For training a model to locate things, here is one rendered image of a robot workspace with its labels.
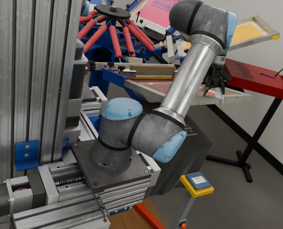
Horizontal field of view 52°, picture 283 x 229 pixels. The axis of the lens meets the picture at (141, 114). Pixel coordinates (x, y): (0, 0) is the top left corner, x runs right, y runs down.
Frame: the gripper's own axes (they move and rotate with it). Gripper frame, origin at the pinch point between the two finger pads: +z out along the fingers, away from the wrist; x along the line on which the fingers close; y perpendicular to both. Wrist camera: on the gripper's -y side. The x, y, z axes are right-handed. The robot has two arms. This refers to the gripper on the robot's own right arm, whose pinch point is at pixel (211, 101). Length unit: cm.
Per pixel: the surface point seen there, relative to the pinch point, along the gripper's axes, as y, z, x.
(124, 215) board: 8, 114, -62
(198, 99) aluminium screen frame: 12.0, -2.1, 2.1
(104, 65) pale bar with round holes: 28, -4, -80
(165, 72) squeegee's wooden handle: -9, -4, -57
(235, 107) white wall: -200, 61, -148
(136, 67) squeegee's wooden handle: 14, -7, -58
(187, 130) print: -10.5, 27.7, -26.5
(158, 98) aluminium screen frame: 29.4, -0.3, -7.7
